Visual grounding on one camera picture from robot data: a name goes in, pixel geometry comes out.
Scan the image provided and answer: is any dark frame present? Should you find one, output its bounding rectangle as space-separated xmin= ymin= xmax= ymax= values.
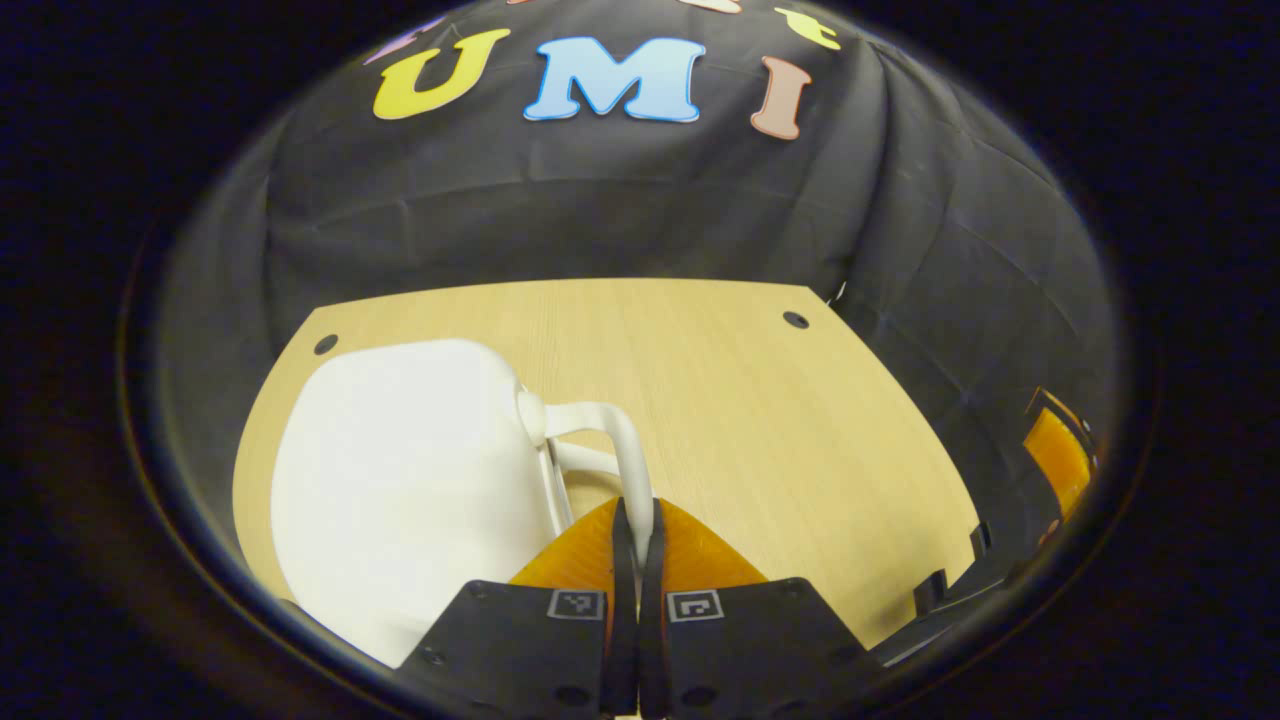
xmin=870 ymin=520 xmax=1041 ymax=666

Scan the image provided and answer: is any white hard-shell suitcase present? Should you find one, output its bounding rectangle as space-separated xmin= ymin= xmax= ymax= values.
xmin=270 ymin=338 xmax=657 ymax=669

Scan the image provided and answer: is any black backdrop cloth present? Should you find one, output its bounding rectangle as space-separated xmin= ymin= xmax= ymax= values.
xmin=150 ymin=0 xmax=1121 ymax=641

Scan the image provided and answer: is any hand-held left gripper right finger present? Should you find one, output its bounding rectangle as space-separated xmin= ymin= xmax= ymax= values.
xmin=640 ymin=497 xmax=886 ymax=719

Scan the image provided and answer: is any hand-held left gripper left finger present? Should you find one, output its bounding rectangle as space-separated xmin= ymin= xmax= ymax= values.
xmin=395 ymin=497 xmax=639 ymax=719

